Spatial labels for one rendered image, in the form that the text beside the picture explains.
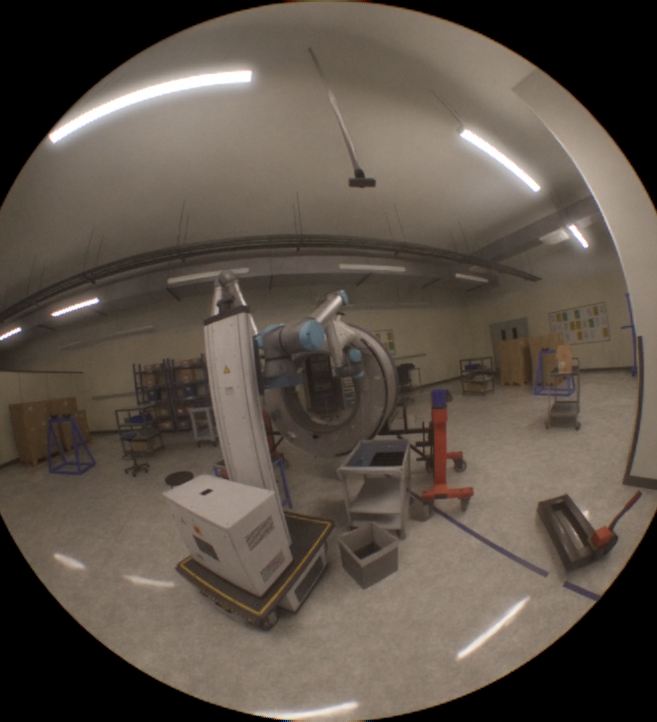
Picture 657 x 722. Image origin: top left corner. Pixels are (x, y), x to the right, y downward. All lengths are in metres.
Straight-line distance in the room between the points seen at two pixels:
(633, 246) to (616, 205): 0.37
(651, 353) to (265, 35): 4.04
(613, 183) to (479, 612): 3.20
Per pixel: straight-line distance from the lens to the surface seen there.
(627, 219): 2.68
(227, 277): 1.79
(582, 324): 9.57
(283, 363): 1.22
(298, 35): 2.82
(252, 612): 1.35
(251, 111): 3.13
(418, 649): 1.51
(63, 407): 7.73
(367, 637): 1.54
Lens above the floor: 1.42
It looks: 1 degrees up
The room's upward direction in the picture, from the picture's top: 8 degrees counter-clockwise
